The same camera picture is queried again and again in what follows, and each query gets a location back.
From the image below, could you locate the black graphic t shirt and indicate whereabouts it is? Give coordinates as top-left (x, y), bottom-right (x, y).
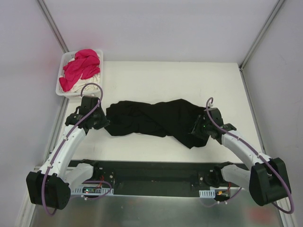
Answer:
top-left (105, 99), bottom-right (209, 149)

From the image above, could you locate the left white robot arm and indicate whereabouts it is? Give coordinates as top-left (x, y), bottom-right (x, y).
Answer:
top-left (26, 96), bottom-right (109, 210)

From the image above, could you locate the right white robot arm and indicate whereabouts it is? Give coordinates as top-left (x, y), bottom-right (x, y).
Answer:
top-left (191, 108), bottom-right (291, 206)

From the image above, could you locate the white t shirt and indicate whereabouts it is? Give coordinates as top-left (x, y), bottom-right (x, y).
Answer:
top-left (61, 53), bottom-right (102, 93)

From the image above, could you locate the pink t shirt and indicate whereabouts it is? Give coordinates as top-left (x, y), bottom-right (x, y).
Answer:
top-left (59, 49), bottom-right (101, 92)

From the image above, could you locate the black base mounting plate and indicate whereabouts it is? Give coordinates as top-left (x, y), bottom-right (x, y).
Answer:
top-left (68, 159), bottom-right (241, 197)

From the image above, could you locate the white plastic basket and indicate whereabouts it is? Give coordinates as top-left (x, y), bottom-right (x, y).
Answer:
top-left (55, 49), bottom-right (103, 98)

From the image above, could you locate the right white cable duct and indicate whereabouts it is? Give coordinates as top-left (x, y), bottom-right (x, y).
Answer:
top-left (199, 189), bottom-right (216, 199)

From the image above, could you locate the white cable duct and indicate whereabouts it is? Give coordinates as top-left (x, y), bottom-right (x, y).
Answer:
top-left (199, 189), bottom-right (216, 199)
top-left (71, 186), bottom-right (114, 196)

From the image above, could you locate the left white cable duct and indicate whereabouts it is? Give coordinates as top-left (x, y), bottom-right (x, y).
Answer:
top-left (71, 186), bottom-right (114, 196)

